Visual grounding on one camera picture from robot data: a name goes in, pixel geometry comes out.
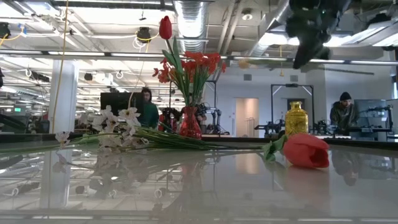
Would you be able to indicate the person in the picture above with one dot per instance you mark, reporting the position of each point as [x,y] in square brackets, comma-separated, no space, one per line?
[150,113]
[343,113]

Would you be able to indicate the background black robot arm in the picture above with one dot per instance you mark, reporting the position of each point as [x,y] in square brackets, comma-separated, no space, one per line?
[214,119]
[270,127]

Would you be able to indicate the smooth silver ventilation duct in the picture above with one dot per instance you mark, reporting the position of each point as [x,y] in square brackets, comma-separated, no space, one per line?
[270,21]

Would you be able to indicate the white door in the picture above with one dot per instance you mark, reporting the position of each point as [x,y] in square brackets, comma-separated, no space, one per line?
[247,118]

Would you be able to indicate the white square pillar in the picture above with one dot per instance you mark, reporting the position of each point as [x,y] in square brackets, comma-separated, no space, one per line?
[63,99]

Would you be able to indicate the round white ceiling device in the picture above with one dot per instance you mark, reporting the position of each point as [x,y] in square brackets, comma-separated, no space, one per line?
[247,16]

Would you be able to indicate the black computer monitor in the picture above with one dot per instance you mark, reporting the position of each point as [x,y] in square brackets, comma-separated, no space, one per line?
[118,102]

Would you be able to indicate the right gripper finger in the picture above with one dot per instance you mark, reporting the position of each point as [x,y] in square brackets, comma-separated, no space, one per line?
[325,53]
[306,53]

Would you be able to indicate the white artificial flower bunch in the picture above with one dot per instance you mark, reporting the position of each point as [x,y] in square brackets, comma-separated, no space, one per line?
[129,115]

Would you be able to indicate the black ceiling fixture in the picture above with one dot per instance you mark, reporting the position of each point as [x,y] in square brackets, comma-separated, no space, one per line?
[143,34]

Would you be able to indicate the silver ribbed ventilation duct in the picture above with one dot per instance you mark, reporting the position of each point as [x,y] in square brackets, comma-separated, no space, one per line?
[191,18]

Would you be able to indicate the long ceiling light strip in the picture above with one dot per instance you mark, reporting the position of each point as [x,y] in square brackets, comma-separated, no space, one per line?
[124,55]

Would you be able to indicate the red glass vase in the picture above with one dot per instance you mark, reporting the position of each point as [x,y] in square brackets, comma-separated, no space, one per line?
[189,124]

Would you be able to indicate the yellow glass vase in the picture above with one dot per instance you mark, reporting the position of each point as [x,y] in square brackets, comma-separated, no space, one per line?
[296,119]

